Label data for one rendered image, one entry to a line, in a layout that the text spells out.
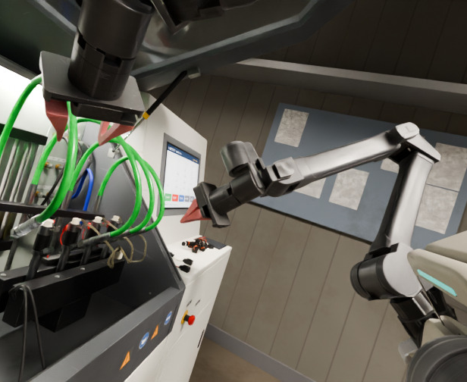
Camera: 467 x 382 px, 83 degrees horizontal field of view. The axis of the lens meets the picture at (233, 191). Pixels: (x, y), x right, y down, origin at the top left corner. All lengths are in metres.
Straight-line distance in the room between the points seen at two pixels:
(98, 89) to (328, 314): 2.20
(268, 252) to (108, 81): 2.08
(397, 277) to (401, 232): 0.12
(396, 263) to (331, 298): 1.73
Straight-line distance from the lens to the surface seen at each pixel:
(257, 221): 2.30
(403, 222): 0.68
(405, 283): 0.59
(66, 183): 0.50
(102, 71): 0.32
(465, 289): 0.34
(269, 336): 2.46
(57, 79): 0.35
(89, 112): 0.35
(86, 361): 0.60
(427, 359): 0.24
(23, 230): 0.61
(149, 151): 1.05
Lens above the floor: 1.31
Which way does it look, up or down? level
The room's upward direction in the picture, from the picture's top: 18 degrees clockwise
